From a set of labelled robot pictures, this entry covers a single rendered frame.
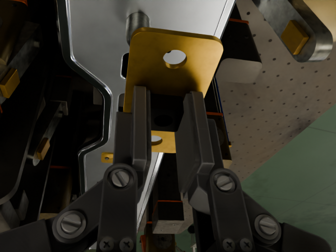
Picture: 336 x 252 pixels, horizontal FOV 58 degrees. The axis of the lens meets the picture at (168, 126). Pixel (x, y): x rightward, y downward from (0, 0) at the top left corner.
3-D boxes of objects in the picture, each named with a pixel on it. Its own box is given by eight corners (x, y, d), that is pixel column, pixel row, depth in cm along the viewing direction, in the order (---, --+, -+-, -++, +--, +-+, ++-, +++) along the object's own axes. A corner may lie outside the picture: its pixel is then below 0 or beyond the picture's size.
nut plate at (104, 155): (141, 154, 66) (141, 159, 65) (139, 163, 68) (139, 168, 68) (101, 152, 64) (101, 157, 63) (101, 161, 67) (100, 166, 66)
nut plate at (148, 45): (181, 149, 19) (182, 166, 18) (119, 146, 18) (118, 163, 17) (226, 36, 12) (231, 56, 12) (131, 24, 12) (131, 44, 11)
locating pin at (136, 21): (148, 28, 42) (149, 59, 38) (125, 25, 42) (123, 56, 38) (152, 7, 40) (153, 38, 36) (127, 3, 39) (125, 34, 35)
